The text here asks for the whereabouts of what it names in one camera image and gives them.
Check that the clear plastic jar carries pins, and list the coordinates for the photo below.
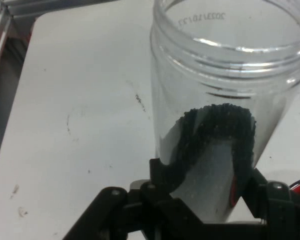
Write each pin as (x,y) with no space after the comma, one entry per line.
(169,87)

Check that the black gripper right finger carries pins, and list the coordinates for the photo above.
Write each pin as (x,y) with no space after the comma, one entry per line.
(277,205)

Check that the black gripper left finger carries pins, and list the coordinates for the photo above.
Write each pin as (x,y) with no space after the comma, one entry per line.
(164,207)

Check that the black seeds pile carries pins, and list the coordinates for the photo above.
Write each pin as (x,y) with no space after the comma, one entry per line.
(222,120)

